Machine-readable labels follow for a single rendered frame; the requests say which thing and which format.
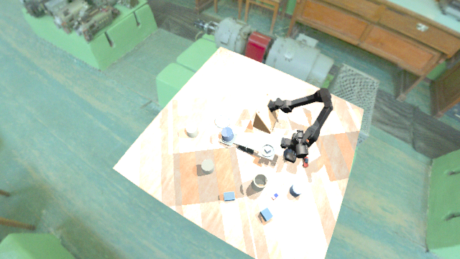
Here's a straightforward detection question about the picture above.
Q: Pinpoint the light blue block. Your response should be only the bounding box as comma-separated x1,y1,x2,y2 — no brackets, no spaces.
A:
260,207,273,221
224,191,235,202

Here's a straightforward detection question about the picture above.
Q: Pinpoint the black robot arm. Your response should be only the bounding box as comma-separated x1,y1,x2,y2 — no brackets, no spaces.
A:
268,88,334,158

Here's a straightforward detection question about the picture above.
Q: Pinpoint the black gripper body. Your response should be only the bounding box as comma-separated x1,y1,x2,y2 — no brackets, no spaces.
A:
285,133,297,163

